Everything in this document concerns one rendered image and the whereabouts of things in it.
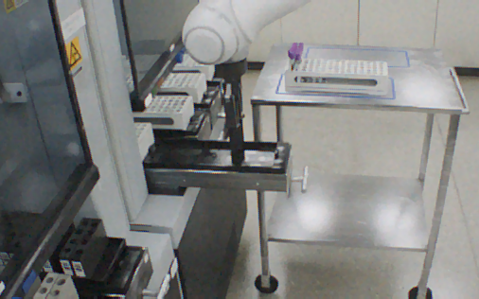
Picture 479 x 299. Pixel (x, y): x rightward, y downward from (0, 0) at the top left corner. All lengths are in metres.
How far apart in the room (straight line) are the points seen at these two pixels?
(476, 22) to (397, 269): 1.99
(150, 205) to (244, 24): 0.53
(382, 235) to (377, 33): 1.95
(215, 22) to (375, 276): 1.40
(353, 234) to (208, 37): 1.09
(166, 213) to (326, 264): 1.02
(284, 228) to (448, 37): 2.14
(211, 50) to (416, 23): 2.71
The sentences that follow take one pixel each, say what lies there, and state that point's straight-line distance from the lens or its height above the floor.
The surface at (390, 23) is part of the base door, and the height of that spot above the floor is 0.38.
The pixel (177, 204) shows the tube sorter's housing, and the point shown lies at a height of 0.73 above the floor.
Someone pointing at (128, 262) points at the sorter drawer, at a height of 0.82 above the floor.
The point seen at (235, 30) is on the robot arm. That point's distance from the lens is 0.95.
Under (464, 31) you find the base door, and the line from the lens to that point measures 3.62.
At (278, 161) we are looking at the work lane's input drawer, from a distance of 1.22.
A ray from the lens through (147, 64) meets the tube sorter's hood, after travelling 1.22.
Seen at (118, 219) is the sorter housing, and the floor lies 0.81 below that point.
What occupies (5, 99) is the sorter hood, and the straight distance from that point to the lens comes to 0.73.
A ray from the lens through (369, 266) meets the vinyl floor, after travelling 2.12.
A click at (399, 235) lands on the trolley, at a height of 0.28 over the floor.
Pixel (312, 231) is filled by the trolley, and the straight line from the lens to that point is 1.84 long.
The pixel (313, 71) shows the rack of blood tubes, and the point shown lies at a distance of 1.51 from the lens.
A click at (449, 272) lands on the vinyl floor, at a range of 2.16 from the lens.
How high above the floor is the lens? 1.49
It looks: 32 degrees down
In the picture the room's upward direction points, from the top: 5 degrees counter-clockwise
